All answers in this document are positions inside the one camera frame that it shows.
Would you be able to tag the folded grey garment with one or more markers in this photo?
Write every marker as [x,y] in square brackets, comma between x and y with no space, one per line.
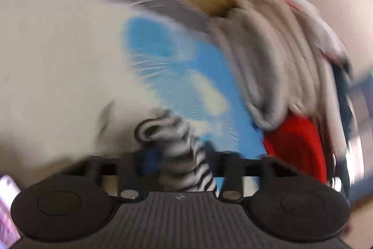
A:
[262,62]

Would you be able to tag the white garment with red trim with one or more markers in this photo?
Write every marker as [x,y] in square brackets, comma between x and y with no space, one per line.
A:
[314,27]

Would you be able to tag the folded red garment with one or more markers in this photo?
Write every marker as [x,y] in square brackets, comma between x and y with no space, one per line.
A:
[297,147]

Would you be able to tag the purple patterned flat thing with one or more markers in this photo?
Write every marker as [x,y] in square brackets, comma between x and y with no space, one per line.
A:
[7,208]

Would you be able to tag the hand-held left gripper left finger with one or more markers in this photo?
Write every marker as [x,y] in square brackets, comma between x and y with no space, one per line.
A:
[131,176]

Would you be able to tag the white and grey garment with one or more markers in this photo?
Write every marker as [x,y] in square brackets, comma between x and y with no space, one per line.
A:
[64,68]

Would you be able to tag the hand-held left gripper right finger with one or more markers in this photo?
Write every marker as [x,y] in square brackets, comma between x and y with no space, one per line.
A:
[233,176]

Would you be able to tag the blue mat with white clouds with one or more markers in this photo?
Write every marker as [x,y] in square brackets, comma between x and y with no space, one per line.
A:
[192,82]

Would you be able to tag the black and white striped garment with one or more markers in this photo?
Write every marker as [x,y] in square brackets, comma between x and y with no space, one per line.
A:
[180,155]

